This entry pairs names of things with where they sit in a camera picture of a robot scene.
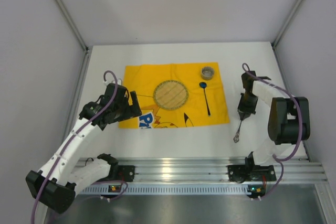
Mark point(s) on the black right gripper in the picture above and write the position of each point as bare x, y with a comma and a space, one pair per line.
246, 110

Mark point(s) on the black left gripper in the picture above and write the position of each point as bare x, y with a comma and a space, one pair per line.
130, 109

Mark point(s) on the iridescent purple metal fork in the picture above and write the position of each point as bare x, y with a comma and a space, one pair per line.
237, 134

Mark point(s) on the round woven bamboo plate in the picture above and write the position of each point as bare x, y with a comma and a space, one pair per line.
170, 95

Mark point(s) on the yellow cartoon print cloth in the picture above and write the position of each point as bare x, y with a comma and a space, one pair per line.
143, 80

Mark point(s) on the blue metal spoon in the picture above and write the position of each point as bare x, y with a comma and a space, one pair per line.
203, 85

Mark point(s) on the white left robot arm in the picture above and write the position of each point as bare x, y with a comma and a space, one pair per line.
56, 184

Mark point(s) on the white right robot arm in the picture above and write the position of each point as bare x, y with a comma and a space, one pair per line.
288, 125

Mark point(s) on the aluminium mounting rail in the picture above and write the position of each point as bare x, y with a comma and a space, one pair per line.
220, 171

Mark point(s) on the slotted grey cable duct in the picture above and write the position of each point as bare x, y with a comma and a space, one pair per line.
174, 189

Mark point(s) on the left aluminium frame post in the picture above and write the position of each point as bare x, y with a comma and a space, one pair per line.
70, 22

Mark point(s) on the aluminium frame post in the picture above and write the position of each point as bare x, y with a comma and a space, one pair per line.
70, 22
287, 22

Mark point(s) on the right aluminium frame post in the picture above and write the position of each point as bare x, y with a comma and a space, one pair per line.
287, 22

